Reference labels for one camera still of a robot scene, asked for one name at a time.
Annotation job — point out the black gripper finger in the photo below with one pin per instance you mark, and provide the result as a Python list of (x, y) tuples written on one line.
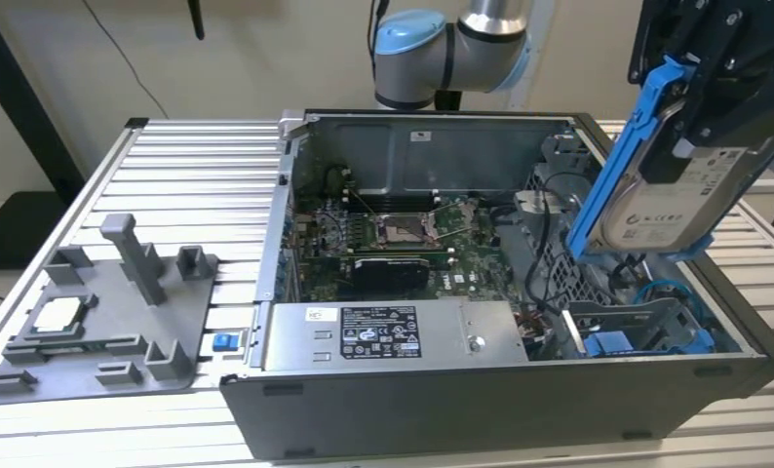
[(653, 34), (743, 73)]

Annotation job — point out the hard disk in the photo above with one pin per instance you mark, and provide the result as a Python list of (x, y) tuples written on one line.
[(659, 219)]

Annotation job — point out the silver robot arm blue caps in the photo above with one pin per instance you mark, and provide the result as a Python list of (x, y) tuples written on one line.
[(419, 63)]

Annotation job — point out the grey metal disk bay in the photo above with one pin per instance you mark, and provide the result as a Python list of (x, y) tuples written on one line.
[(555, 278)]

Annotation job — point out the blue plastic disk carrier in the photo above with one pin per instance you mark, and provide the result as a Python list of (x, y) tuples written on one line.
[(610, 341)]

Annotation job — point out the black RAM slot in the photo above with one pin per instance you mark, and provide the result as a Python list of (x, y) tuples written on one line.
[(392, 192), (392, 208), (392, 203), (392, 197)]

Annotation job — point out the metal locking lever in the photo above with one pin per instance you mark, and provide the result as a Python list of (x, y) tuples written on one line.
[(367, 203)]

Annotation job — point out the green motherboard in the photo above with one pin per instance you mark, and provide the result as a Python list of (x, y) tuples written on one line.
[(471, 273)]

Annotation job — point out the CPU socket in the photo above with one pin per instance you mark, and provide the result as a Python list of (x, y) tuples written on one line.
[(399, 234)]

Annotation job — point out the black graphics card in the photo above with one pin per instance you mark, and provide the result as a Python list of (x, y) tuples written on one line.
[(390, 278)]

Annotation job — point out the silver power supply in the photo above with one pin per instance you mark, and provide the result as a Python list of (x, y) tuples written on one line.
[(438, 331)]

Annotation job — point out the black hanging antenna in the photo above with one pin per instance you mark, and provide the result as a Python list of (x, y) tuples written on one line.
[(196, 19)]

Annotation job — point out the black open PC case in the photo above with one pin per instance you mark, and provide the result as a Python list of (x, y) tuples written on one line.
[(458, 414)]

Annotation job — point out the blue plastic tab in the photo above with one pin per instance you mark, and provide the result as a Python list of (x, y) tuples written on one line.
[(224, 342)]

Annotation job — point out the black slanted pole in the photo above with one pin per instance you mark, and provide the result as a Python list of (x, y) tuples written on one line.
[(35, 122)]

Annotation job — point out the grey plastic parts rack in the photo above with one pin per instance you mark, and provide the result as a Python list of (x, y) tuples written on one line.
[(119, 322)]

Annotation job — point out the black flat stand base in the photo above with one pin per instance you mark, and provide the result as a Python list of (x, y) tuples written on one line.
[(15, 234)]

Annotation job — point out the silver CPU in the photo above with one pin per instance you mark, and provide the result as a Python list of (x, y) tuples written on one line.
[(61, 317)]

